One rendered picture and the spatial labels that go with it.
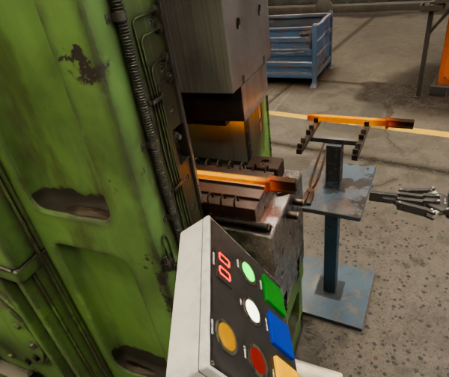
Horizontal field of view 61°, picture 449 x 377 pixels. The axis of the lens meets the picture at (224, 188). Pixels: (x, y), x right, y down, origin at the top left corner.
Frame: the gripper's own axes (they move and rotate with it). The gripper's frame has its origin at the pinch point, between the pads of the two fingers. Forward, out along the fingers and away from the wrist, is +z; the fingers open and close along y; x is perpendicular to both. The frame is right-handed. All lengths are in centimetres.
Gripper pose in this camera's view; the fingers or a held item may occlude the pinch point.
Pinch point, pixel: (382, 196)
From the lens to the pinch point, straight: 118.5
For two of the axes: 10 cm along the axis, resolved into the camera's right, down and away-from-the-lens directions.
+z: -9.1, -1.2, 4.0
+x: -1.3, -8.2, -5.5
